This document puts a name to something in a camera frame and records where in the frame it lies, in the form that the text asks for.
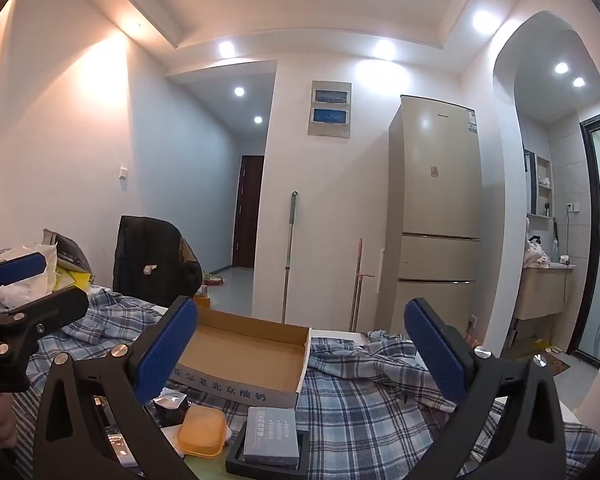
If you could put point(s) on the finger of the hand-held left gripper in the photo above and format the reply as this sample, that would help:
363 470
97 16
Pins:
20 266
45 312

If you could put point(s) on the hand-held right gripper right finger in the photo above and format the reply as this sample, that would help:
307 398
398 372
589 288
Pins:
435 355

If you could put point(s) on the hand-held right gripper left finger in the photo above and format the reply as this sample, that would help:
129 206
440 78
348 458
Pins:
165 350

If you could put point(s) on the black box with silver top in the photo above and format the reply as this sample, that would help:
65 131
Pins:
170 412

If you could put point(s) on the printed cardboard box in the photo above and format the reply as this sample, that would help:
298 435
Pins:
240 345

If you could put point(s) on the orange soap box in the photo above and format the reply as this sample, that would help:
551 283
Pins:
202 430

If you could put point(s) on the green pad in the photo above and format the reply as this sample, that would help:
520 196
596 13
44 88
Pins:
205 470

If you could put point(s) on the black tray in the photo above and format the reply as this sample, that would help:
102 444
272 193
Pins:
234 462

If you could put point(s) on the small grey box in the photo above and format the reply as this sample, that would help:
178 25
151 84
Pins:
270 435

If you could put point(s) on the white plastic bag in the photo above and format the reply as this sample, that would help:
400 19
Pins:
25 294

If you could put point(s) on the yellow bag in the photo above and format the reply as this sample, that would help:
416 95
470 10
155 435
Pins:
72 278

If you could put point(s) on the grey bag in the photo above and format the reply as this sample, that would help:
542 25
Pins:
72 252

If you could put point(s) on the small brown carton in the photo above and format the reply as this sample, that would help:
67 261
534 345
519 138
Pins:
203 302

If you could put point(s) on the red dustpan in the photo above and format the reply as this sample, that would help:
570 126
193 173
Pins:
212 280

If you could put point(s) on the blue plaid blanket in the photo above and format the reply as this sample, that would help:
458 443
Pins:
370 410

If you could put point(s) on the brown patterned cloth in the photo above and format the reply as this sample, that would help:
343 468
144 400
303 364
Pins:
190 252

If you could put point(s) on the black jacket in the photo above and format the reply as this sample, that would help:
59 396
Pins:
145 245

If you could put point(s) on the brown doormat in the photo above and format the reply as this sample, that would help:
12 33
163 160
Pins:
555 365

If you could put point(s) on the beige vanity cabinet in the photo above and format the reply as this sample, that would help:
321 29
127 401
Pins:
540 290

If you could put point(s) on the pale cloth pile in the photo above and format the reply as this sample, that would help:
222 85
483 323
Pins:
535 255

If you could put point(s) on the beige refrigerator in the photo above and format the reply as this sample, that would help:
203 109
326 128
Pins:
430 200

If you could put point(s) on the dark brown door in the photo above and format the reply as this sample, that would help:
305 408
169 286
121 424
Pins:
247 210

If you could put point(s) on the bathroom mirror cabinet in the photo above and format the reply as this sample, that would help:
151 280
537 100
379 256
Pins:
540 185

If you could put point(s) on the grey electrical panel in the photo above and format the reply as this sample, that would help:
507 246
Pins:
330 110

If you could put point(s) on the white wall switch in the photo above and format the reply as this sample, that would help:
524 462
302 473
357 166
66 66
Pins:
123 173

